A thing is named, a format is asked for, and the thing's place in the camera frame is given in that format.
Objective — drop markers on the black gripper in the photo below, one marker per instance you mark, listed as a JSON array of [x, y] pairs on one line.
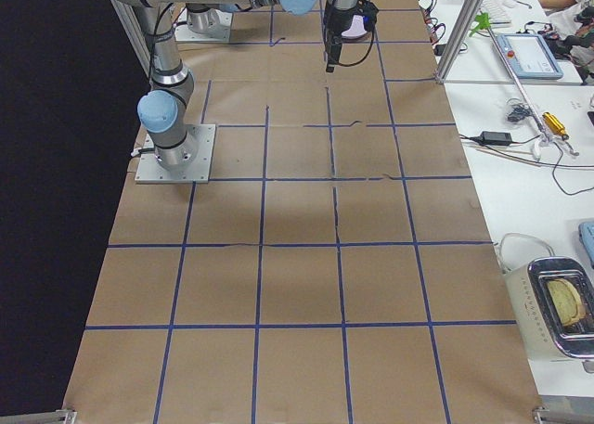
[[333, 26]]

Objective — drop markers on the lilac round plate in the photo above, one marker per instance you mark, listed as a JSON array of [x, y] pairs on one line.
[[357, 31]]

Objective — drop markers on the green plastic clamp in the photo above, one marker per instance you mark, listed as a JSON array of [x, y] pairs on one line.
[[482, 23]]

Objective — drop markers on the long metal rod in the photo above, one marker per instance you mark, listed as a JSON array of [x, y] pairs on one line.
[[545, 134]]

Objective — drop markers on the black power adapter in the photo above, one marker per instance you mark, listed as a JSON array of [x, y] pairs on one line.
[[495, 138]]

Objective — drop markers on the blue teach pendant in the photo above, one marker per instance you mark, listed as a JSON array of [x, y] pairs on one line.
[[529, 56]]

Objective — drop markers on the person in white shirt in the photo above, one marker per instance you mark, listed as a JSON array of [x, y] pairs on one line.
[[564, 13]]

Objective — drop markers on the yellow cylindrical tool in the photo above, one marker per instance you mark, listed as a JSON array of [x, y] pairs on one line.
[[555, 125]]

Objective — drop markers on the cream toaster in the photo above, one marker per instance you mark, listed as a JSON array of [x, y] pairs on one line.
[[544, 337]]

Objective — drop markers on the toast slice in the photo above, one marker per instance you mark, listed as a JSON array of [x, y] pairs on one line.
[[567, 301]]

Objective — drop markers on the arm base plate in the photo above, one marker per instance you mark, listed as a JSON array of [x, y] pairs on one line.
[[190, 162], [184, 35]]

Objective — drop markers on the aluminium frame post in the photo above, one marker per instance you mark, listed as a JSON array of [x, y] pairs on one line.
[[469, 10]]

